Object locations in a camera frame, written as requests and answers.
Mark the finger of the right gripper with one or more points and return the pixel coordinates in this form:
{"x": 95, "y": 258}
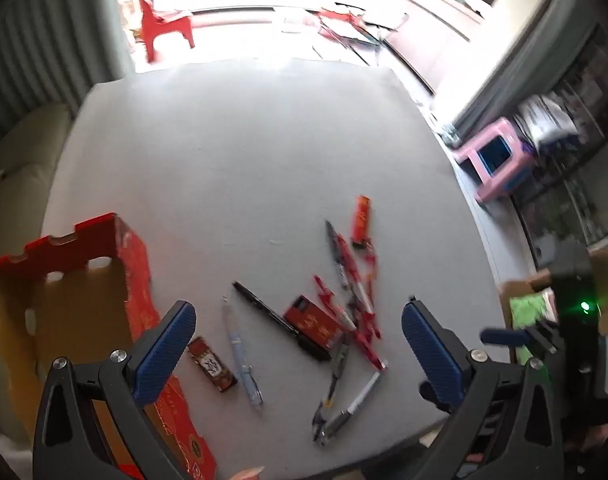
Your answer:
{"x": 503, "y": 337}

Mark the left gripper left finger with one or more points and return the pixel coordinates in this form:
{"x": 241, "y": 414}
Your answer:
{"x": 69, "y": 442}

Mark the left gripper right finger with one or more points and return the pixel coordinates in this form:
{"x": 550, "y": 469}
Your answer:
{"x": 503, "y": 421}

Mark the white silver pen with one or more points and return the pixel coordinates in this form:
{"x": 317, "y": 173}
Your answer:
{"x": 332, "y": 428}

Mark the light blue pen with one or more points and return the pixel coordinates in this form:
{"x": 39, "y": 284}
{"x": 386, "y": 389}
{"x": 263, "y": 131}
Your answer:
{"x": 244, "y": 368}

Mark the long red lighter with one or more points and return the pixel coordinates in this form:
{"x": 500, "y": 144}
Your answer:
{"x": 361, "y": 221}

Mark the black yellow pen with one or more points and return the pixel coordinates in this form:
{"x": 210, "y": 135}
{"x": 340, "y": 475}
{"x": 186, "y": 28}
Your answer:
{"x": 322, "y": 414}

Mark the red clip gel pen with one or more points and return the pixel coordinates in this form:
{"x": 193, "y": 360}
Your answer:
{"x": 352, "y": 318}

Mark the red box lighter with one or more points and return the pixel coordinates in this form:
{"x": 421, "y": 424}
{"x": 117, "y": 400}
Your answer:
{"x": 314, "y": 322}

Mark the black grey gel pen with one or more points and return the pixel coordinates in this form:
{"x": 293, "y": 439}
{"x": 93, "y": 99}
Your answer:
{"x": 336, "y": 254}

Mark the black marker pen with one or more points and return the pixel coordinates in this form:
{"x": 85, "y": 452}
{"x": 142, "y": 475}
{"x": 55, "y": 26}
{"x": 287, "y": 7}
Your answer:
{"x": 312, "y": 348}

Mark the red transparent pen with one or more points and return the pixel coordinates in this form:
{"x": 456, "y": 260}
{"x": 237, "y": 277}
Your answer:
{"x": 370, "y": 257}

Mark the person left hand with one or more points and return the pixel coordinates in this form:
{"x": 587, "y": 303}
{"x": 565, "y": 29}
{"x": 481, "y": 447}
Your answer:
{"x": 253, "y": 473}

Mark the green patterned cushion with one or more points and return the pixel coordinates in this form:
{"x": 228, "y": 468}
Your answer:
{"x": 527, "y": 310}

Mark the brown chair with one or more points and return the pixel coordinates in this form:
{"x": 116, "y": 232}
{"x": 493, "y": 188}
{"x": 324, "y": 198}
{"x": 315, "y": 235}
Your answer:
{"x": 541, "y": 280}

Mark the red cardboard box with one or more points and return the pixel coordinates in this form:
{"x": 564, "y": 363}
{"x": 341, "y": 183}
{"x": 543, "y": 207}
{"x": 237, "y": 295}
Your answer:
{"x": 83, "y": 296}

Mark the pink plastic stool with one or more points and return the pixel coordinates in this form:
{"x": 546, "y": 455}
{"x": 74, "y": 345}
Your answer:
{"x": 500, "y": 156}

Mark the beige sofa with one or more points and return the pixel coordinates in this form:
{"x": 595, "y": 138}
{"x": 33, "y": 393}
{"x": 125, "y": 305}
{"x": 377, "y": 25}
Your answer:
{"x": 29, "y": 155}

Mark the grey curtain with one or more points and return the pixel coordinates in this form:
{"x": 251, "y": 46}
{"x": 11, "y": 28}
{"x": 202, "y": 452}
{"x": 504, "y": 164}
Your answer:
{"x": 55, "y": 52}

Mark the red plastic chair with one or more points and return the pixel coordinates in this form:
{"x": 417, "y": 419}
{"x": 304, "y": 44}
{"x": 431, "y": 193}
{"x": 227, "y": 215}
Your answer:
{"x": 156, "y": 23}

